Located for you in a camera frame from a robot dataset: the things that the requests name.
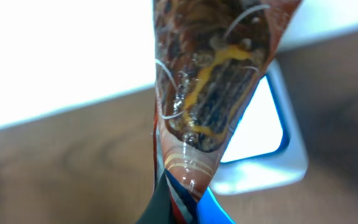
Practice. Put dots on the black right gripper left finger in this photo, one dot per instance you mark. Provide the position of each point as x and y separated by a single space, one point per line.
159 209

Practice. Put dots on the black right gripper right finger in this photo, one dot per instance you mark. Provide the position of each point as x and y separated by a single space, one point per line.
210 212

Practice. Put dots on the red chocolate bar wrapper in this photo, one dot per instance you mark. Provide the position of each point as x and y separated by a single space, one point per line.
210 55

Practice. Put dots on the white barcode scanner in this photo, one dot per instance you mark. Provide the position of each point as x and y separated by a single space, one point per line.
267 149

